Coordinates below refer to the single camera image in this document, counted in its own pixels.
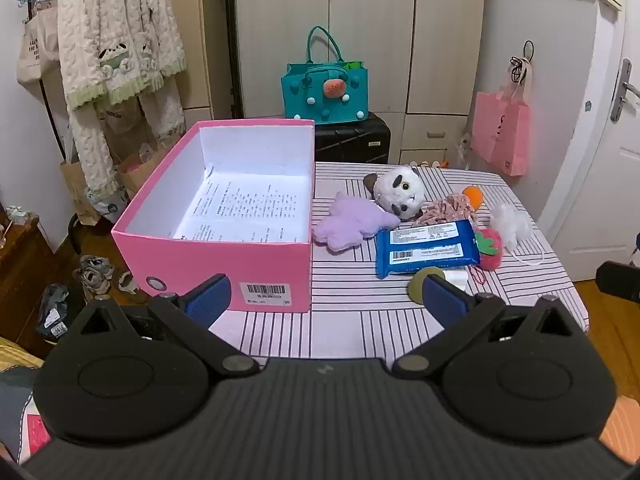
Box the olive green foam ball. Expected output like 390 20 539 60
407 266 445 304

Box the pink strawberry plush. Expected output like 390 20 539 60
475 228 503 272

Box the blue wet wipes pack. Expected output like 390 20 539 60
375 220 480 280

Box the white mesh bath pouf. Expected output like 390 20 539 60
489 203 533 252

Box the pink floral scrunchie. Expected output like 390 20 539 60
416 194 477 228

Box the pink cardboard box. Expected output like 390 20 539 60
112 118 314 313

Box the white panda plush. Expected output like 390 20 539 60
363 166 426 221

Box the purple star plush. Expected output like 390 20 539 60
312 192 400 252

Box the brown slipper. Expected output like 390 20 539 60
117 271 142 296

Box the grey shoe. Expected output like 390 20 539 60
74 255 115 295

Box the striped tablecloth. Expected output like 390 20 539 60
208 160 590 361

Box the orange ball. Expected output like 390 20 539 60
462 185 484 210

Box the printed paper sheet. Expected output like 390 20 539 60
172 172 312 244

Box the brown paper bag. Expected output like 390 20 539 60
60 148 168 226

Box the pink paper bag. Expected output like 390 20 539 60
471 56 533 177

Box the black suitcase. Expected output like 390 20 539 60
314 113 390 164

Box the teal felt handbag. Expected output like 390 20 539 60
281 25 370 125

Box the cream knitted cardigan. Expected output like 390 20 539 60
58 0 186 198

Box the white wardrobe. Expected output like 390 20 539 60
234 0 484 164

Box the beige tote bag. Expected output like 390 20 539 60
16 6 60 86

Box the silver door handle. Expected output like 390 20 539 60
610 58 640 124

